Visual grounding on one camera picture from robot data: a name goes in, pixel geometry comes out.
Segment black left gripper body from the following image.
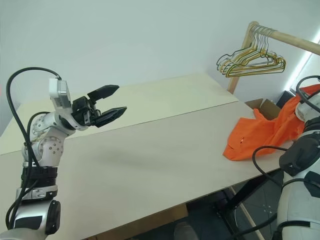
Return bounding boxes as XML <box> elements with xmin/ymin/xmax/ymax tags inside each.
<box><xmin>70</xmin><ymin>95</ymin><xmax>104</xmax><ymax>126</ymax></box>

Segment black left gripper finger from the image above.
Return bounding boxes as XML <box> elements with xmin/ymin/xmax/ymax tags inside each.
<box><xmin>94</xmin><ymin>106</ymin><xmax>128</xmax><ymax>129</ymax></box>
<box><xmin>86</xmin><ymin>84</ymin><xmax>120</xmax><ymax>101</ymax></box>

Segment orange shorts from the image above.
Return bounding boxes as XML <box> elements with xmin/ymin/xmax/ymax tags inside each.
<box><xmin>222</xmin><ymin>84</ymin><xmax>320</xmax><ymax>161</ymax></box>

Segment dark rounded shape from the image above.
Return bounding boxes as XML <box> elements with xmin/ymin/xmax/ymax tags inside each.
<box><xmin>173</xmin><ymin>221</ymin><xmax>198</xmax><ymax>240</ymax></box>

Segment brown cardboard box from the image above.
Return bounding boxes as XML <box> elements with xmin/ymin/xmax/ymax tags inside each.
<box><xmin>244</xmin><ymin>98</ymin><xmax>284</xmax><ymax>121</ymax></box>

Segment black box-shaped object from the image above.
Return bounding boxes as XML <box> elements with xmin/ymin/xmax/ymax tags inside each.
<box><xmin>276</xmin><ymin>90</ymin><xmax>297</xmax><ymax>109</ymax></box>

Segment light wooden clothes rack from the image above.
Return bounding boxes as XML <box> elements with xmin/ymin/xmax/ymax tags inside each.
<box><xmin>227</xmin><ymin>21</ymin><xmax>320</xmax><ymax>95</ymax></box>

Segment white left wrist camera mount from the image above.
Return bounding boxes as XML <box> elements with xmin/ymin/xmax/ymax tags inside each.
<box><xmin>48</xmin><ymin>78</ymin><xmax>74</xmax><ymax>116</ymax></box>

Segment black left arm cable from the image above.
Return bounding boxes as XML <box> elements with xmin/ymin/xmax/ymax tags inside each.
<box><xmin>5</xmin><ymin>66</ymin><xmax>62</xmax><ymax>226</ymax></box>

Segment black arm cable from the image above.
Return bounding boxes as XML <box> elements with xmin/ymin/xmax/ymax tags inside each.
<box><xmin>5</xmin><ymin>66</ymin><xmax>62</xmax><ymax>226</ymax></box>
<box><xmin>231</xmin><ymin>74</ymin><xmax>320</xmax><ymax>240</ymax></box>

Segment dark green wire hanger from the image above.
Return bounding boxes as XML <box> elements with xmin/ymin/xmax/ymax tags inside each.
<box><xmin>216</xmin><ymin>27</ymin><xmax>272</xmax><ymax>72</ymax></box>

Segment gold wire hanger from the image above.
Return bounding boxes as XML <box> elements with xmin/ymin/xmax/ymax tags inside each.
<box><xmin>221</xmin><ymin>27</ymin><xmax>282</xmax><ymax>75</ymax></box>
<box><xmin>225</xmin><ymin>27</ymin><xmax>287</xmax><ymax>79</ymax></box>
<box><xmin>223</xmin><ymin>27</ymin><xmax>285</xmax><ymax>76</ymax></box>
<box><xmin>218</xmin><ymin>27</ymin><xmax>278</xmax><ymax>73</ymax></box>

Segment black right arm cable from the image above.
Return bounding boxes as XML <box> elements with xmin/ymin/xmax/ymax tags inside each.
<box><xmin>231</xmin><ymin>74</ymin><xmax>320</xmax><ymax>240</ymax></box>

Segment black metal table frame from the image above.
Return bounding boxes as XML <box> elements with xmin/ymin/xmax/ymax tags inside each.
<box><xmin>212</xmin><ymin>178</ymin><xmax>270</xmax><ymax>240</ymax></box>

